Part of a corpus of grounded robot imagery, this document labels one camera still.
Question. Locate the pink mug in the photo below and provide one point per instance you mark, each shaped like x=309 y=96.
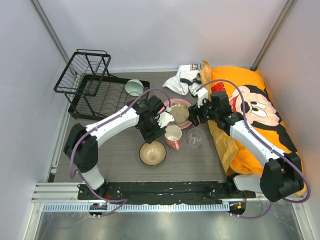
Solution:
x=173 y=136

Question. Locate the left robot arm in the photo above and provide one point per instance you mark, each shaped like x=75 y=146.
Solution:
x=83 y=142

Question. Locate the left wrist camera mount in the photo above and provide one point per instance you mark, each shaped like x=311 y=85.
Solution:
x=164 y=118

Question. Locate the black wire dish rack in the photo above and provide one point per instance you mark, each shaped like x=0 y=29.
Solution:
x=92 y=92

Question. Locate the cream floral plate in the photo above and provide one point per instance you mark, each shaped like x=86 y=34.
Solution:
x=186 y=110

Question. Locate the orange cartoon pillow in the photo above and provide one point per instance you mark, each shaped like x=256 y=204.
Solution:
x=247 y=92

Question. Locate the clear glass cup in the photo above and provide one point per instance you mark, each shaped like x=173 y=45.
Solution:
x=195 y=137

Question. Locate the clear textured glass plate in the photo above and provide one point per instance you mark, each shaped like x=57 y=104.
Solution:
x=180 y=112

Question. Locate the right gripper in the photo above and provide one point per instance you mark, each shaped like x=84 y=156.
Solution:
x=194 y=111

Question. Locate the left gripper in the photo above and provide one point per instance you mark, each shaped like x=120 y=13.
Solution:
x=150 y=136

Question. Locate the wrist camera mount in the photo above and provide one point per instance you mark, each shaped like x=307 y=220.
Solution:
x=164 y=118
x=201 y=95

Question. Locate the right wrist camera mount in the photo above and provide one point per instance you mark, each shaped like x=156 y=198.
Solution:
x=201 y=95

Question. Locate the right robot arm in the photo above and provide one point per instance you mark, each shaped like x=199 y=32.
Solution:
x=281 y=175

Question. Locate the brown bowl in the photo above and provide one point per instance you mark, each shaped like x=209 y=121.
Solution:
x=152 y=154

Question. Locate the white printed t-shirt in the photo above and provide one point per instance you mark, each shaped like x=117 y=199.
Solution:
x=186 y=80

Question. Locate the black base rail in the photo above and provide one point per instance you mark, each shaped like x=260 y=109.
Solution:
x=171 y=192

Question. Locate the pink plate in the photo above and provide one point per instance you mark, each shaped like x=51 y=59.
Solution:
x=180 y=112

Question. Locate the light green bowl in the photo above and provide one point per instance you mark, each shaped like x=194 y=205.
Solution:
x=134 y=87

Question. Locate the white slotted cable duct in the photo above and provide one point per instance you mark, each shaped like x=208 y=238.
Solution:
x=132 y=208

